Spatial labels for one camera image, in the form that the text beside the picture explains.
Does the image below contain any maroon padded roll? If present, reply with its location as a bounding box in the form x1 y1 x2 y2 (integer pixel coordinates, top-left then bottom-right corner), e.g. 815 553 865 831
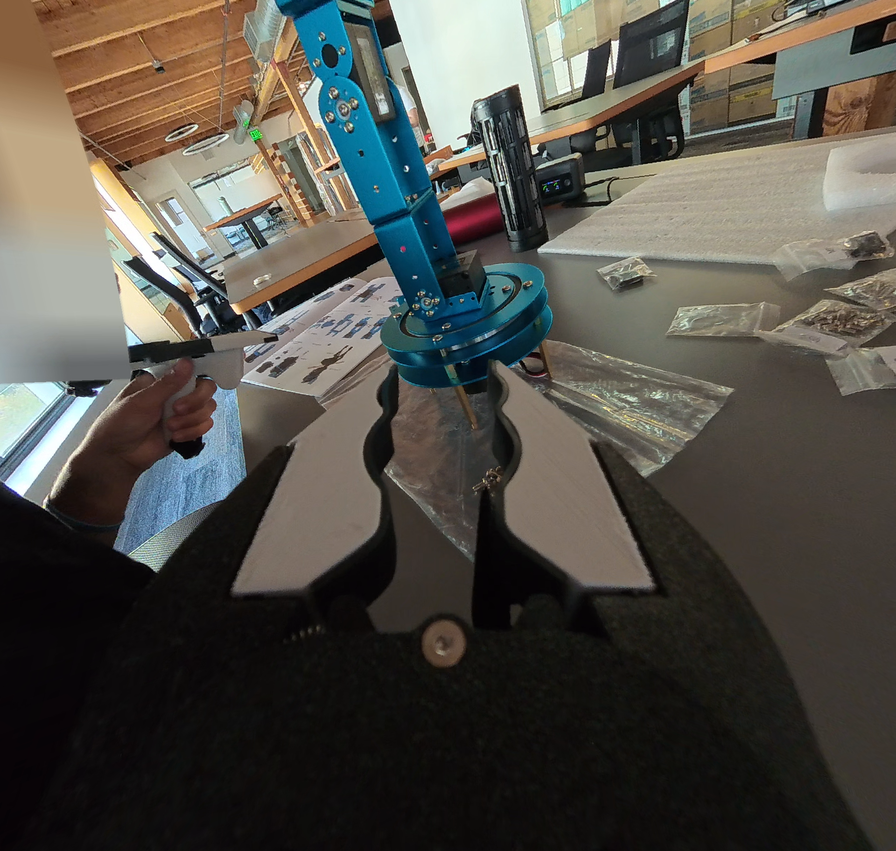
436 188 506 244

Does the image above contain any person's left hand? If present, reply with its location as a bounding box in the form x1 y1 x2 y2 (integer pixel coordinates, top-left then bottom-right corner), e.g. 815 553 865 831
84 360 219 472

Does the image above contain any large paned window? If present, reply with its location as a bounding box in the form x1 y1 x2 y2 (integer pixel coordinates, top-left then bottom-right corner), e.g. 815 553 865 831
0 377 79 482

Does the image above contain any grey table with wood edge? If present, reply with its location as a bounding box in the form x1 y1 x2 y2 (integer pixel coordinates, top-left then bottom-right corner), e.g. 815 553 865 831
219 217 384 314
426 59 709 174
702 3 896 140
202 192 286 251

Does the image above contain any dark grey desk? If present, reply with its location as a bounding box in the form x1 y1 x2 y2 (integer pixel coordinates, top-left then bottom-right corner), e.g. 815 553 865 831
237 130 896 851

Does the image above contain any black office chair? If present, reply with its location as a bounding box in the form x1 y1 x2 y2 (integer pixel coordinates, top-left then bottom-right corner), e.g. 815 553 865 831
121 230 247 339

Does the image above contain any round ring ceiling lamp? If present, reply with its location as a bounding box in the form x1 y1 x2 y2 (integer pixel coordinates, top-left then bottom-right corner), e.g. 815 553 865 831
163 122 232 159

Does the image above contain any black mesh chair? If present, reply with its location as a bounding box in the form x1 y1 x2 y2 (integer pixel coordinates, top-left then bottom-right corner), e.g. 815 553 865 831
580 38 615 105
611 0 695 160

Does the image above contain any blue wristband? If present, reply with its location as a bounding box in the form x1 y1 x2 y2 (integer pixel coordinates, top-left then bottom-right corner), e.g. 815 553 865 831
44 497 125 535

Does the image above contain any white foam cutout block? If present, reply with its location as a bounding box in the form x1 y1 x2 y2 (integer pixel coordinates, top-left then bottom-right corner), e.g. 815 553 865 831
821 143 896 215

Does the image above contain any black power cable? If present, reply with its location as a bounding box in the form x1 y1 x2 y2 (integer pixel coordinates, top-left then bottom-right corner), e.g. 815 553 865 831
580 174 660 208

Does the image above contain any black portable power station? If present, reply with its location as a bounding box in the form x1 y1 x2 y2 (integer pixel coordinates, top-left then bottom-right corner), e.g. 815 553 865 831
534 151 587 206

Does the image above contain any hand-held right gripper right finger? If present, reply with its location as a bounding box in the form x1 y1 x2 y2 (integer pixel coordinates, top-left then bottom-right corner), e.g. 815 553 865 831
472 361 659 631

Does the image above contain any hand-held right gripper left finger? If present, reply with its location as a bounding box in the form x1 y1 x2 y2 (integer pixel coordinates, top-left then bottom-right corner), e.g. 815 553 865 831
231 363 400 600

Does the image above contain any white foam sheet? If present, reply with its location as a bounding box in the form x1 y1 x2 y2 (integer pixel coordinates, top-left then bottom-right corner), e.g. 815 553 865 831
538 132 896 272

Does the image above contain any large clear plastic bag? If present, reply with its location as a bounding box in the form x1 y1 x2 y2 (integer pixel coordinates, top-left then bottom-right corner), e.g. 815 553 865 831
317 339 736 563

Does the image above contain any printed instruction sheet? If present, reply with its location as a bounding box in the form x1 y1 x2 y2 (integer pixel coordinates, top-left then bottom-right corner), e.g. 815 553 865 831
240 276 408 398

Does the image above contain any pile of small parts bags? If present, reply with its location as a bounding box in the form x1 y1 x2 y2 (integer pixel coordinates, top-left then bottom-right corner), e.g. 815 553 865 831
595 230 896 398

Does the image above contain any black ribbed cylinder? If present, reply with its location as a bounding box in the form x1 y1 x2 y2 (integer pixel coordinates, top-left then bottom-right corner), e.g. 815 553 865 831
469 83 552 255

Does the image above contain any grey fabric office chair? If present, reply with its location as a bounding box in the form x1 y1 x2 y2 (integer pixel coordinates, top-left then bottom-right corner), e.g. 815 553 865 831
128 500 219 573

